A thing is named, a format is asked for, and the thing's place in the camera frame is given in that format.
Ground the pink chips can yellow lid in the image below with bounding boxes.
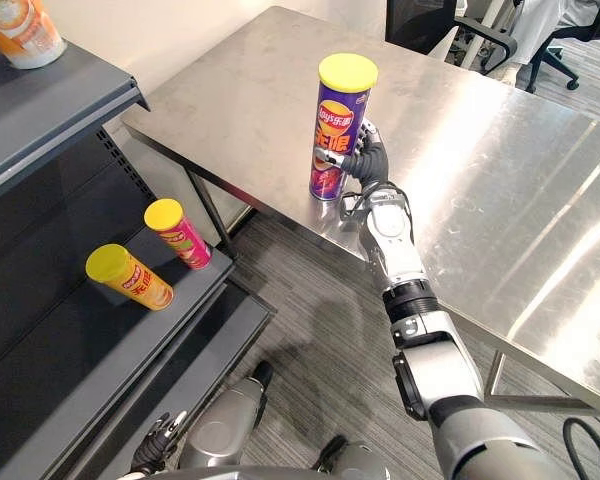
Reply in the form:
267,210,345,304
143,198,213,271

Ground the purple chips can yellow lid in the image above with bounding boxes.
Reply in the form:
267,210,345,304
308,52,380,202

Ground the black cable on floor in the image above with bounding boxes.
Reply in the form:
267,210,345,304
562,415,600,480

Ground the orange and white cup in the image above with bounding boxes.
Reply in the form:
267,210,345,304
0,0,68,71

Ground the dark grey metal shelf unit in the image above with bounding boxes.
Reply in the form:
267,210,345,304
0,29,277,480

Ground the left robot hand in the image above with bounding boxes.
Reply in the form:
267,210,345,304
129,410,188,475

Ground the black office chair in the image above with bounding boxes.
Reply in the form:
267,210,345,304
524,0,600,94
384,0,519,76

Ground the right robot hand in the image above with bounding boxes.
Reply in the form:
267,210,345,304
317,118,391,188

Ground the stainless steel table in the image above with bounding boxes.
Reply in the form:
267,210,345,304
121,5,600,419

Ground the orange chips can yellow lid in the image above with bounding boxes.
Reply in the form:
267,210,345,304
84,243,175,313

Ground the white table leg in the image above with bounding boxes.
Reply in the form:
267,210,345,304
459,14,496,69

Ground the silver robot right leg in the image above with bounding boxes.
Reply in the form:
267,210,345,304
313,434,392,480

